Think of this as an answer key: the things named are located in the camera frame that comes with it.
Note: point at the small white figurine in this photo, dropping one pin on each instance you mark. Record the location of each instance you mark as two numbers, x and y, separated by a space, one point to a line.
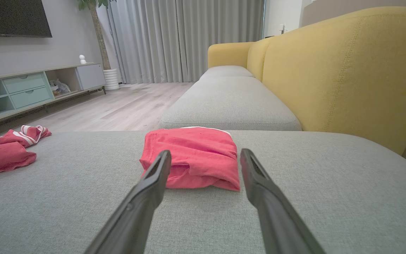
82 60

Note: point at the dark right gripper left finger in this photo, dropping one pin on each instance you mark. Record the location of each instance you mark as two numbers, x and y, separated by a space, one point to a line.
136 218

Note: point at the medium grey sofa seat cushion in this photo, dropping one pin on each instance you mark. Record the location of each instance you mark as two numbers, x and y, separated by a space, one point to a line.
227 102

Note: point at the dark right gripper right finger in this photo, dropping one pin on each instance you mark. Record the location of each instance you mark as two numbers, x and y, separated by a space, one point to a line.
277 225

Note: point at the indoor tree plant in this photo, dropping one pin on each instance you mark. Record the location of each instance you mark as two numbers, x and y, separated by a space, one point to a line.
100 42

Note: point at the grey pleated curtain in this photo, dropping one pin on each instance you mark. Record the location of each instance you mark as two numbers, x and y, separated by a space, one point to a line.
189 38

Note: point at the white ribbed plant pot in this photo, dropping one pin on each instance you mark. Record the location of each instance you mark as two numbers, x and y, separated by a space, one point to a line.
111 79

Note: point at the teal cabinet drawer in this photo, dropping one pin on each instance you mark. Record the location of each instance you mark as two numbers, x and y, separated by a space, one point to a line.
25 83
30 97

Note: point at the crumpled plastic bag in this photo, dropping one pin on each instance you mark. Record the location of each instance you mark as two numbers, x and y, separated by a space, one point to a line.
60 87

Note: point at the large grey sofa seat cushion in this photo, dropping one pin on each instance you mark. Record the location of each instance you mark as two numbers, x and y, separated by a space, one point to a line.
330 197

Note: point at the red white sports jersey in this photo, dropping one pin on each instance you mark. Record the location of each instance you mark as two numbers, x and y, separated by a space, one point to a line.
196 151
2 155

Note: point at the small grey sofa seat cushion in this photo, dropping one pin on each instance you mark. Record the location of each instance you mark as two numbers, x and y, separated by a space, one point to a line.
226 71

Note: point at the grey teal television cabinet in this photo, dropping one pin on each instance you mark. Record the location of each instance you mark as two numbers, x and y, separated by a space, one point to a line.
90 76

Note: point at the yellow sofa backrest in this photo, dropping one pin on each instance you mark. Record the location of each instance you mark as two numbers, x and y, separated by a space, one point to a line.
347 77

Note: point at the black flat television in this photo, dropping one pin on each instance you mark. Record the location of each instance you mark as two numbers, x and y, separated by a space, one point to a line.
9 16

